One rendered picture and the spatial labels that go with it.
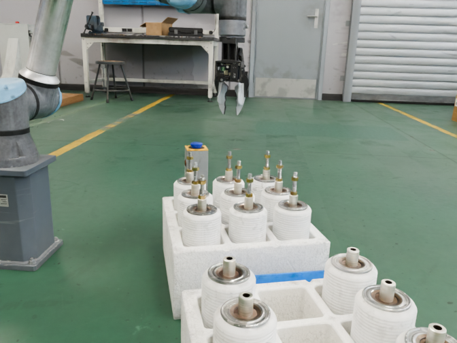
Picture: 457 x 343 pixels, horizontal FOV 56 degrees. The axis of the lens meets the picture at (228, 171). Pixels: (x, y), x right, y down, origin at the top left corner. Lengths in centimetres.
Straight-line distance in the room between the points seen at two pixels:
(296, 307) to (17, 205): 82
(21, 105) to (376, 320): 104
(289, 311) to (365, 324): 22
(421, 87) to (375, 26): 102
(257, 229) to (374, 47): 521
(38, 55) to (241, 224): 77
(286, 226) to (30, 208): 72
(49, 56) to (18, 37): 326
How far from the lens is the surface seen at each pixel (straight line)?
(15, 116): 132
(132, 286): 124
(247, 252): 104
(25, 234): 137
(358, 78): 611
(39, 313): 119
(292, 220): 108
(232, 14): 119
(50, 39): 139
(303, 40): 603
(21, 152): 133
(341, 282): 83
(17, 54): 461
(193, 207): 107
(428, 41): 634
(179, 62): 611
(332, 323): 81
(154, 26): 568
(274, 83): 602
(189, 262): 102
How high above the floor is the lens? 63
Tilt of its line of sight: 16 degrees down
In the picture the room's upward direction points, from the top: 2 degrees clockwise
